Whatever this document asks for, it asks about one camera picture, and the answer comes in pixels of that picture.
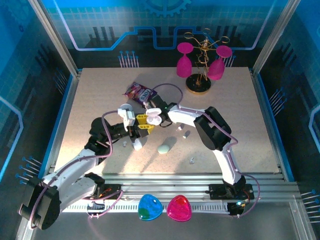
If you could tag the blue heart-shaped dish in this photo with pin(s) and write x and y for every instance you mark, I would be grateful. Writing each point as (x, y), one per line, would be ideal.
(150, 207)

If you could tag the black controller box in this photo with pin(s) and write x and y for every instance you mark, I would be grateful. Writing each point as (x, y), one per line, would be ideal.
(236, 209)
(95, 207)

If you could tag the white short cylinder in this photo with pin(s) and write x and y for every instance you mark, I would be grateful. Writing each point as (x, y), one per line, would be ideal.
(137, 145)

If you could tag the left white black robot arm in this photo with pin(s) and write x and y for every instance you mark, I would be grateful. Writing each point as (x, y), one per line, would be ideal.
(75, 165)

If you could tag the small grey cylinder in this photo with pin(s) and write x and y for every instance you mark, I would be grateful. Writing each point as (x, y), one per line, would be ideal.
(185, 135)

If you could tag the magenta heart-shaped dish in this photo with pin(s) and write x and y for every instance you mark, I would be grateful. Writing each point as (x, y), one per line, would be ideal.
(179, 208)

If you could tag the purple candy packet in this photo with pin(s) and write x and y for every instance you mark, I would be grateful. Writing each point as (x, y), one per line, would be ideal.
(138, 92)

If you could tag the aluminium side rail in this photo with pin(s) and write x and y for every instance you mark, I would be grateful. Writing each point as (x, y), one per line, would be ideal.
(267, 112)
(65, 112)

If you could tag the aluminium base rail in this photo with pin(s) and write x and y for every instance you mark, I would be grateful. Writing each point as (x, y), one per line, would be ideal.
(162, 183)

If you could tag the mint green oval object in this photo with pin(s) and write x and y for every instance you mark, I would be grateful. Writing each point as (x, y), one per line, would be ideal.
(163, 149)

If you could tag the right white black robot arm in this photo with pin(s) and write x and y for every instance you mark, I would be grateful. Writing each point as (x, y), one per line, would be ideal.
(185, 115)

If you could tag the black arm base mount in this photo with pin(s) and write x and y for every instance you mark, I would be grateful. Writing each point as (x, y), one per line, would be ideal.
(217, 191)
(112, 191)

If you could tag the aluminium frame post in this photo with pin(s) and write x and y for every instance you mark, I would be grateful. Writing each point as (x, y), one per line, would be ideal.
(272, 37)
(55, 37)

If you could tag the pale earbud charging case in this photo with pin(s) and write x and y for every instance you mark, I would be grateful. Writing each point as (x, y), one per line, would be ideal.
(155, 118)

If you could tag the pink wine glass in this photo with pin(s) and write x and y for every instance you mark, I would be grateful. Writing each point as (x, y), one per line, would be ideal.
(184, 66)
(216, 71)

